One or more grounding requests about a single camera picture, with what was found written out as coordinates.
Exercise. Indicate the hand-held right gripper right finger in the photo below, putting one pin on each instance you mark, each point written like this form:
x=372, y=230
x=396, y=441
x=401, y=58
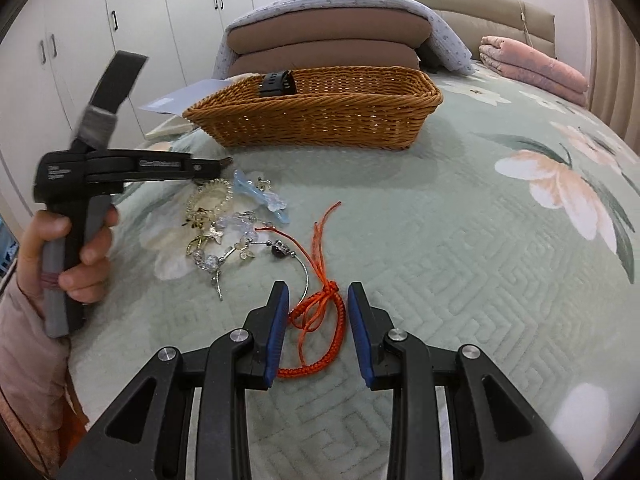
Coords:
x=361, y=335

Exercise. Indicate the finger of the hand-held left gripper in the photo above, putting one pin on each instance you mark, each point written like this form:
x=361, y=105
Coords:
x=170, y=167

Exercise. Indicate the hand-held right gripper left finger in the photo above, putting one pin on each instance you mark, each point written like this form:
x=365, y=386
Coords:
x=277, y=332

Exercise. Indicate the brown wicker basket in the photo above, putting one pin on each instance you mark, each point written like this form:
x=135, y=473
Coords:
x=310, y=110

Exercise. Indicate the person's left forearm pink sleeve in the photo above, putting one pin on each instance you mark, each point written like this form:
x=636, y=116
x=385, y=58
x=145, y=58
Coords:
x=30, y=375

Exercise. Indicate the person's left hand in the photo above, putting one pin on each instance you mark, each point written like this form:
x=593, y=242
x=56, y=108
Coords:
x=92, y=255

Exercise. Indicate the silver bangle with dark beads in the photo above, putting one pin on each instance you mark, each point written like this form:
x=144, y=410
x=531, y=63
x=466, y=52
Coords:
x=305, y=275

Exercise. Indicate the white paper sheet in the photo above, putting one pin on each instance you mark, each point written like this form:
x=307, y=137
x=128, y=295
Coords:
x=185, y=97

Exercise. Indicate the light blue hair clip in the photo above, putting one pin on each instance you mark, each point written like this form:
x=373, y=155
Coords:
x=245, y=182

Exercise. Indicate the gold flower charm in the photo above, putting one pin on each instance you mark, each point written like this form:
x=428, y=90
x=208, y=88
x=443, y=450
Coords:
x=216, y=234

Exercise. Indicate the green floral bedspread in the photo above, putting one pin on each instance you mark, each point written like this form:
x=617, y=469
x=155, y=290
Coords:
x=450, y=240

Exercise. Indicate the black watch in basket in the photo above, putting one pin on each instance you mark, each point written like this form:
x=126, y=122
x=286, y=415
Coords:
x=277, y=84

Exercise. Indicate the white wardrobe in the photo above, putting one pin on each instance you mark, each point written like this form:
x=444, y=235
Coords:
x=150, y=25

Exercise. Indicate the brown pillow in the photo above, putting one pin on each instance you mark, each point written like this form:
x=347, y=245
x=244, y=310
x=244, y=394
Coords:
x=325, y=27
x=325, y=55

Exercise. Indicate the grey floral quilt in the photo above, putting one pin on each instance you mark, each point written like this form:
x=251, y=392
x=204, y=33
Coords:
x=445, y=35

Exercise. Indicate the pink folded quilt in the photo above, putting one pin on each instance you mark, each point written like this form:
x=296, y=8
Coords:
x=530, y=67

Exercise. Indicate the beige padded headboard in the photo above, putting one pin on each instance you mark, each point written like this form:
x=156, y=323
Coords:
x=475, y=2

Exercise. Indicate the beige curtain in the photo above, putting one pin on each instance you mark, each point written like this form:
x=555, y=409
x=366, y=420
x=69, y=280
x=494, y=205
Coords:
x=610, y=50

